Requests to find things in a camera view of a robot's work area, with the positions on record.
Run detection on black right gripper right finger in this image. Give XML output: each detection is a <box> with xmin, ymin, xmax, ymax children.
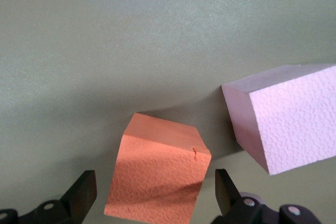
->
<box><xmin>209</xmin><ymin>168</ymin><xmax>322</xmax><ymax>224</ymax></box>

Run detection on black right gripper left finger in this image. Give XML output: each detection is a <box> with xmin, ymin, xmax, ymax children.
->
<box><xmin>0</xmin><ymin>169</ymin><xmax>98</xmax><ymax>224</ymax></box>

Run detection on orange foam cube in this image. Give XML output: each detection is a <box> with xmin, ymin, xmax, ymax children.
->
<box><xmin>103</xmin><ymin>112</ymin><xmax>212</xmax><ymax>223</ymax></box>

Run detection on pink foam cube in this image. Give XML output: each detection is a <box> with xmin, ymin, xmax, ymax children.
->
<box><xmin>220</xmin><ymin>63</ymin><xmax>336</xmax><ymax>176</ymax></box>

